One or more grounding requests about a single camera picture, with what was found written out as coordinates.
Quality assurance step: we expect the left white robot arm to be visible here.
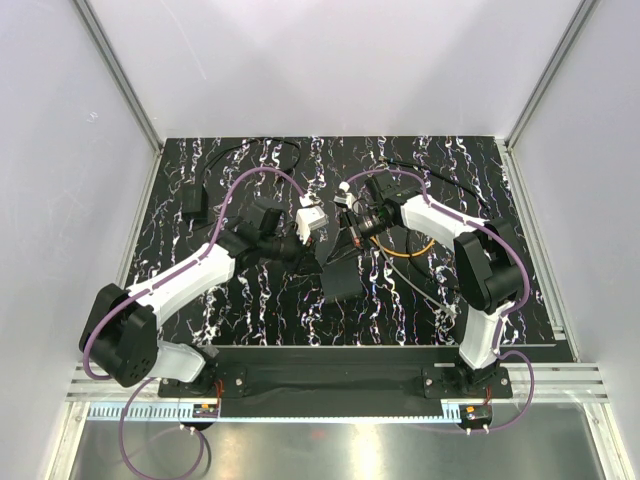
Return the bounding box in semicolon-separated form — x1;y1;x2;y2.
79;198;328;396

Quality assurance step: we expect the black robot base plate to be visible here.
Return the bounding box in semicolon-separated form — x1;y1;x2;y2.
158;346;513;404

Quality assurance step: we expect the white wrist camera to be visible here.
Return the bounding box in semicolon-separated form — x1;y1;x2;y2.
295;195;329;245
333;181;358;212

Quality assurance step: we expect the left aluminium frame post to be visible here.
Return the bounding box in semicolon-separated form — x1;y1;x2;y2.
71;0;164;155

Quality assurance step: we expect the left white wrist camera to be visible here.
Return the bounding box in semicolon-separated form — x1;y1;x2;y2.
295;195;329;245

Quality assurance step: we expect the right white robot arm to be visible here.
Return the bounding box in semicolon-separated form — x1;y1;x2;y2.
334;169;530;397

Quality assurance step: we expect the grey ethernet cable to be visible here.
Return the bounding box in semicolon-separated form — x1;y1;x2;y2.
387;262;460;317

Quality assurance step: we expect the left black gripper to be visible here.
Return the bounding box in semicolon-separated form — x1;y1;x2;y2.
260;222;324;278

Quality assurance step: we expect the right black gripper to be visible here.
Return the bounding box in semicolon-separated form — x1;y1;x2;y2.
327;209;394;267

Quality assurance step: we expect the right aluminium frame post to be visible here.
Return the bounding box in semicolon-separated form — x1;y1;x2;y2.
504;0;599;150

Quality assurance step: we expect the orange ethernet cable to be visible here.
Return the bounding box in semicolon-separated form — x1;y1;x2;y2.
377;233;437;259

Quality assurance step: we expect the aluminium front rail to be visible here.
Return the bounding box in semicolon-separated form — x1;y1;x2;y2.
64;363;609;404

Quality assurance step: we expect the black power adapter cable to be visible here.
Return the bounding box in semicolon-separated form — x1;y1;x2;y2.
180;137;302;231

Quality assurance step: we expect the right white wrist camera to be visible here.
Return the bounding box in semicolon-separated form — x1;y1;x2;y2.
333;181;358;212

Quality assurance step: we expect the black cable gold connector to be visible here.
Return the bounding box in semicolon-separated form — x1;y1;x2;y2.
375;156;496;220

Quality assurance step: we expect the aluminium frame post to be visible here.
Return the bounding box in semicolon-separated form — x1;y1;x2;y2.
504;0;599;150
71;0;164;155

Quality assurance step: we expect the black marble pattern mat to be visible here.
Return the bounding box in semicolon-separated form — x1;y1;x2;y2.
127;136;532;347

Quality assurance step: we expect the white slotted cable duct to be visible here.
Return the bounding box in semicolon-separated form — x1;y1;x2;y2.
88;398;464;422

